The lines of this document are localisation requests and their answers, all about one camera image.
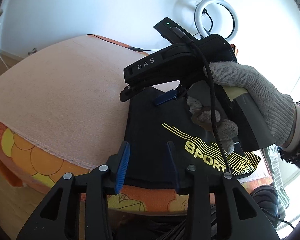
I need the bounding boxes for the pink blanket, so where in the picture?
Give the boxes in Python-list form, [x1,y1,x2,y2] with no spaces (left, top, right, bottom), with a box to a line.
[0,35,180,171]

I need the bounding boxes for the black yellow sport pants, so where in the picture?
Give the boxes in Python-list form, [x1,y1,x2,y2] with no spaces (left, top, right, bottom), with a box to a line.
[125,87,261,190]

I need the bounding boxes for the right white gloved hand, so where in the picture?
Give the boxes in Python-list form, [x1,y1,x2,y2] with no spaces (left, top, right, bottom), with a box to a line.
[187,62,296,154]

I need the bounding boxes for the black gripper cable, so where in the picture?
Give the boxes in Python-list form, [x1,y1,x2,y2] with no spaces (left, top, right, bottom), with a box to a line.
[172,26,232,174]

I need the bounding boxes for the white ring light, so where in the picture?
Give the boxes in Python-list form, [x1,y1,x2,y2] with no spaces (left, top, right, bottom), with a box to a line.
[194,0,239,42]

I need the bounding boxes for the orange floral bedsheet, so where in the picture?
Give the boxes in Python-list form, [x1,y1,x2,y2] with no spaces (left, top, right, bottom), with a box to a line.
[0,34,273,215]

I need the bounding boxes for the green white patterned pillow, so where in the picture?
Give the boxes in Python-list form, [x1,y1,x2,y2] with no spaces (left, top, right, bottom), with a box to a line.
[262,145,290,209]

